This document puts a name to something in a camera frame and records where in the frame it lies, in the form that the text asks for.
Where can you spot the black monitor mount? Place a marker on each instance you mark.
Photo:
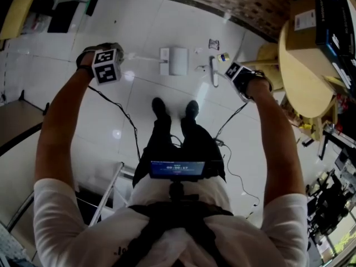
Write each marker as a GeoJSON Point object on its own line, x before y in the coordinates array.
{"type": "Point", "coordinates": [176, 189]}

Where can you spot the black box with white lid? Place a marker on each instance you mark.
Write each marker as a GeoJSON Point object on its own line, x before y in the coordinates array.
{"type": "Point", "coordinates": [349, 65]}

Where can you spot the black chest harness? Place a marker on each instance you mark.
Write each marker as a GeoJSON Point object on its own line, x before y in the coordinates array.
{"type": "Point", "coordinates": [172, 218]}

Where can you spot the person's left black shoe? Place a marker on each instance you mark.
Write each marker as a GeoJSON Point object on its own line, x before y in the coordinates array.
{"type": "Point", "coordinates": [159, 107]}

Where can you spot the light wooden side table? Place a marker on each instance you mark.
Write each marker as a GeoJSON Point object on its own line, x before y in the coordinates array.
{"type": "Point", "coordinates": [16, 7]}

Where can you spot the small wrapper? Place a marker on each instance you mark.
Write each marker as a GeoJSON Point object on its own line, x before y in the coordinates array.
{"type": "Point", "coordinates": [214, 44]}

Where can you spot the person's black shoe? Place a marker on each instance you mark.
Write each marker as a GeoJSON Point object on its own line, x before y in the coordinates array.
{"type": "Point", "coordinates": [159, 107]}
{"type": "Point", "coordinates": [192, 108]}

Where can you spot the black tripod stand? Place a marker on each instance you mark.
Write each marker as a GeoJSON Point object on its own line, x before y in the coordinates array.
{"type": "Point", "coordinates": [331, 193]}

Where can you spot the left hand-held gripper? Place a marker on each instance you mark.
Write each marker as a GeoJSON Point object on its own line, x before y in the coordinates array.
{"type": "Point", "coordinates": [107, 65]}

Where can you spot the round wooden table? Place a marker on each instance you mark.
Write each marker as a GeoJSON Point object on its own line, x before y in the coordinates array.
{"type": "Point", "coordinates": [306, 79]}

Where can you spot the person's right forearm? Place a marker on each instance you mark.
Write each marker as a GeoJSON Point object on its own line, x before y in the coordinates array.
{"type": "Point", "coordinates": [278, 138]}

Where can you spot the black square floor plate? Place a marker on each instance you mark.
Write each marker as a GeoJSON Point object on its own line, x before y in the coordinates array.
{"type": "Point", "coordinates": [62, 17]}

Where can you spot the large cardboard box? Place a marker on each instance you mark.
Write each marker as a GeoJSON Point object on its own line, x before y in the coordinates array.
{"type": "Point", "coordinates": [301, 37]}

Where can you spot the small tan box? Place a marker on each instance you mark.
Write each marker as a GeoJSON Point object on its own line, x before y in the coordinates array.
{"type": "Point", "coordinates": [335, 81]}

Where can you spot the black device green edge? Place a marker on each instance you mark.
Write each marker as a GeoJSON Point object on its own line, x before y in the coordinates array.
{"type": "Point", "coordinates": [92, 5]}

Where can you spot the person's left forearm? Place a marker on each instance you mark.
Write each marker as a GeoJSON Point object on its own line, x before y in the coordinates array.
{"type": "Point", "coordinates": [58, 121]}

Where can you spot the black chest monitor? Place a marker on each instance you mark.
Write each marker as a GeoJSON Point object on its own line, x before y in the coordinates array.
{"type": "Point", "coordinates": [178, 170]}

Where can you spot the black cardboard box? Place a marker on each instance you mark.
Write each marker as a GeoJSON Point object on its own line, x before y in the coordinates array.
{"type": "Point", "coordinates": [324, 24]}

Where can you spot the person's white t-shirt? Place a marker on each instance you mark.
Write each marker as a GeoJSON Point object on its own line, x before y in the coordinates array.
{"type": "Point", "coordinates": [64, 218]}

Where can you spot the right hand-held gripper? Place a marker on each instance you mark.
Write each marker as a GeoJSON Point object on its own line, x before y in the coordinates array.
{"type": "Point", "coordinates": [236, 72]}

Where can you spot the small yellow blue object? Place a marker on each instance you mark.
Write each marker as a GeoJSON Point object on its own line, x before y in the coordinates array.
{"type": "Point", "coordinates": [224, 58]}

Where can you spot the person's right black shoe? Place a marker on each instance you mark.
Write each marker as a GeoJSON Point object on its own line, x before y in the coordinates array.
{"type": "Point", "coordinates": [192, 108]}

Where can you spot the clear plastic bag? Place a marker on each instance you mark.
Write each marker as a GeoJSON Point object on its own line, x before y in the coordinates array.
{"type": "Point", "coordinates": [36, 24]}

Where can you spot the red snack packet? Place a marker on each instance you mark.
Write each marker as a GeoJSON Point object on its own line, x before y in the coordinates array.
{"type": "Point", "coordinates": [342, 101]}

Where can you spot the beige partition panel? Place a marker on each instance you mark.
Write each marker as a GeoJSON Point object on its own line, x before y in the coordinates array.
{"type": "Point", "coordinates": [19, 115]}

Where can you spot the person's black trousers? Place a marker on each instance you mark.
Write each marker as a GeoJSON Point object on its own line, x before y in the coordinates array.
{"type": "Point", "coordinates": [194, 143]}

